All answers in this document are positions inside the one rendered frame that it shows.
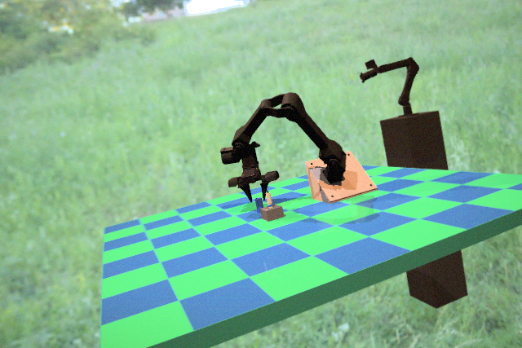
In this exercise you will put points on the dark blue marker cap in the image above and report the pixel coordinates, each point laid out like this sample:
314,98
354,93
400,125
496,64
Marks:
259,203

